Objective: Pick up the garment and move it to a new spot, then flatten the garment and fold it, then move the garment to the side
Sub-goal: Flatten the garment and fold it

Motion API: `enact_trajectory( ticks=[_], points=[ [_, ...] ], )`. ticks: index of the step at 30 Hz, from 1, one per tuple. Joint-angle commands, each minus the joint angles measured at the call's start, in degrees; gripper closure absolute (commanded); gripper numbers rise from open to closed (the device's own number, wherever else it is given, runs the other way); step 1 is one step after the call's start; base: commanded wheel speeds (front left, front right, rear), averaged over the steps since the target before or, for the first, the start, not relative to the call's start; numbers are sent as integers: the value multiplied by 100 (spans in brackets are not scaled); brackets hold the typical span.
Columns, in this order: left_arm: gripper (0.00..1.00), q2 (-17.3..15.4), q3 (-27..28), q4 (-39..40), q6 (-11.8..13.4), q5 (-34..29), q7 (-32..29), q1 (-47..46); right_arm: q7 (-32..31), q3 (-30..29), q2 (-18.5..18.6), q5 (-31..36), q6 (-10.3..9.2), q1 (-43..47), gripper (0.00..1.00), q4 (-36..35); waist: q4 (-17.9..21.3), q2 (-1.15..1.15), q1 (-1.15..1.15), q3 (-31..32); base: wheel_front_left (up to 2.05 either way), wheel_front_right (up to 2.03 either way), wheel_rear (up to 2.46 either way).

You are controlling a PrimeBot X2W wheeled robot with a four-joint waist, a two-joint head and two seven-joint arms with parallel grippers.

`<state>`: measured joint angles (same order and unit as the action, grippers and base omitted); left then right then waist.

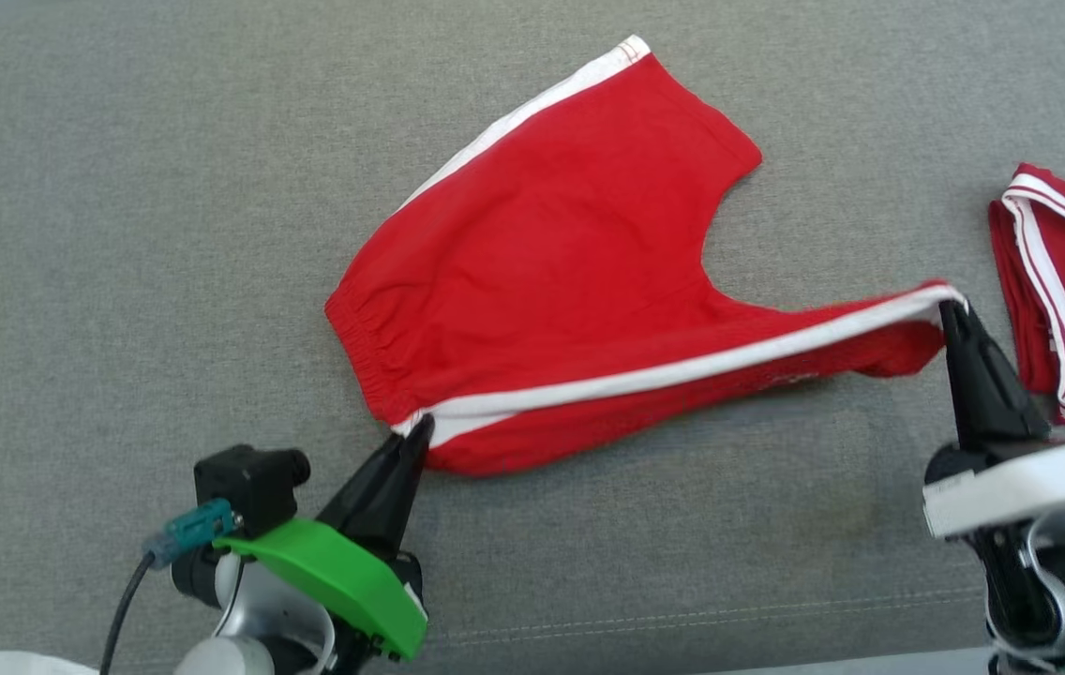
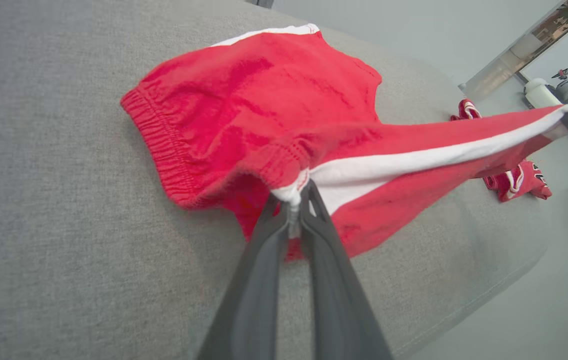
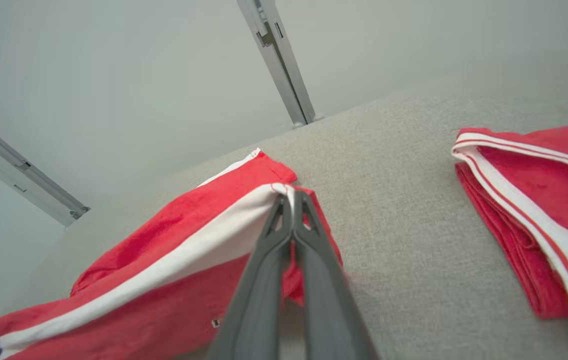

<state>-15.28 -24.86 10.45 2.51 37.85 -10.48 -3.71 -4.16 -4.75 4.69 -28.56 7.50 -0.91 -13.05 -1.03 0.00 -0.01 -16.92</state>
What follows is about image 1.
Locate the grey fabric sofa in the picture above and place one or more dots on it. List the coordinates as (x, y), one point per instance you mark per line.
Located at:
(167, 234)

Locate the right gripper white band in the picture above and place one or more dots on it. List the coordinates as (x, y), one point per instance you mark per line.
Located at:
(1029, 483)

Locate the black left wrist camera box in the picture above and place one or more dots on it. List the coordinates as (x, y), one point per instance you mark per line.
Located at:
(242, 483)

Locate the red shorts white side stripes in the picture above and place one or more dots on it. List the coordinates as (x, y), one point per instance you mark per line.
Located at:
(542, 244)

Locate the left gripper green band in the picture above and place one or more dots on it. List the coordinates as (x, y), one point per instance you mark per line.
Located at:
(345, 572)

